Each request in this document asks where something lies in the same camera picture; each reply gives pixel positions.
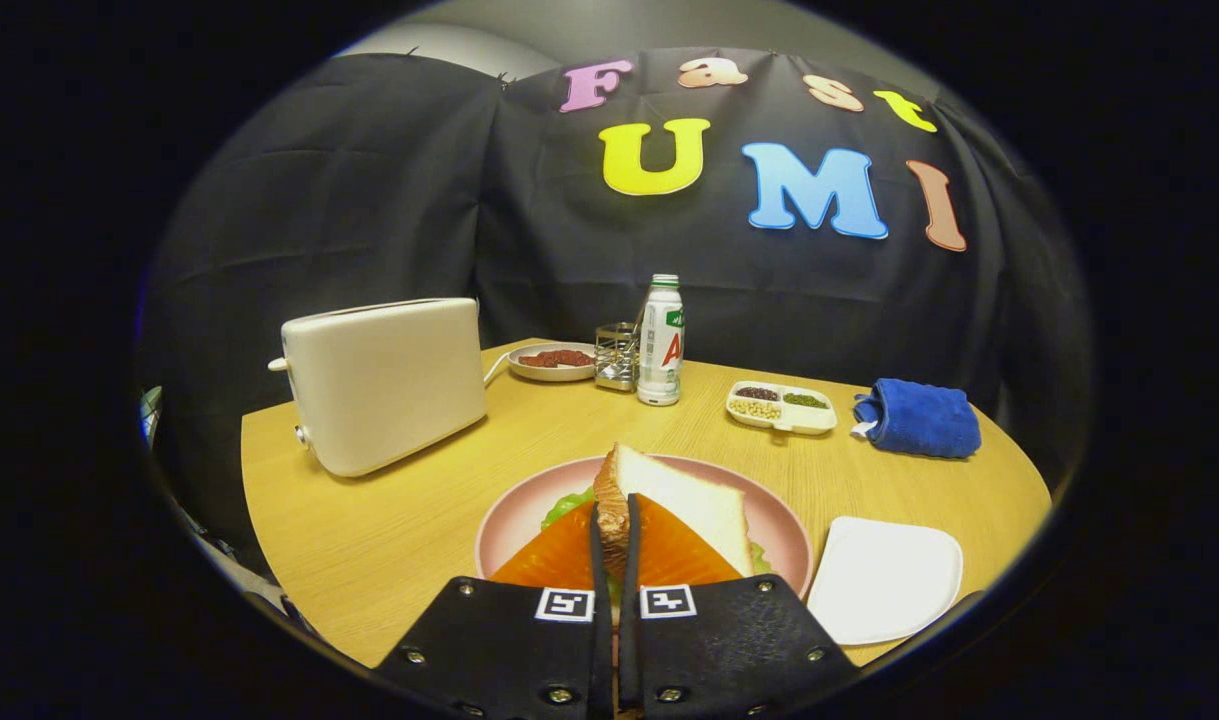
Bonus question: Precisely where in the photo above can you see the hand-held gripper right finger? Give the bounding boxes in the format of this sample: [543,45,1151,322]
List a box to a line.
[619,492,860,720]

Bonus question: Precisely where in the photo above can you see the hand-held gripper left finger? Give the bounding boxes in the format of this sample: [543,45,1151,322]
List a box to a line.
[374,500,615,720]

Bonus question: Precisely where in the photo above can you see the green lettuce leaf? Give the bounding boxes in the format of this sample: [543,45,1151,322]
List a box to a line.
[541,486,770,576]

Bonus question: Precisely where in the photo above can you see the toasted bread slice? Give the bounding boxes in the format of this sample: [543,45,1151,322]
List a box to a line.
[593,443,755,581]

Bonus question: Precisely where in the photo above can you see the pink plate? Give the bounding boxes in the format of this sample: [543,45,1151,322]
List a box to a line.
[475,454,815,601]

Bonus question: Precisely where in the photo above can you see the white square plate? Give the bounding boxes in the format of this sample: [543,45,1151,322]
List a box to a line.
[807,516,965,647]

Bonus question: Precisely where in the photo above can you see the small round plate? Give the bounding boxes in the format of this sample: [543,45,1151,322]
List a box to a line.
[507,342,598,383]

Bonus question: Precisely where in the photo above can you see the white divided dish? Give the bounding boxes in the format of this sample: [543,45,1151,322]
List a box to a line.
[725,380,838,437]

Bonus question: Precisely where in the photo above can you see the white drink bottle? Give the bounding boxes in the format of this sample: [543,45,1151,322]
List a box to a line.
[636,274,685,407]

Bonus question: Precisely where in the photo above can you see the white toaster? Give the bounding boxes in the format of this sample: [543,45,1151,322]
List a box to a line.
[267,297,488,479]

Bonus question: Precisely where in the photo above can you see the blue towel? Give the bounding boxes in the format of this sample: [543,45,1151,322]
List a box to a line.
[851,378,982,459]

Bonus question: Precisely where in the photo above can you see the black backdrop cloth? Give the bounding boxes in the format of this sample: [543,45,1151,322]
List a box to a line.
[139,45,1090,561]

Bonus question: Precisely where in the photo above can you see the metal wire holder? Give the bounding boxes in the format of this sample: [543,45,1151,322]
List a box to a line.
[595,322,642,392]

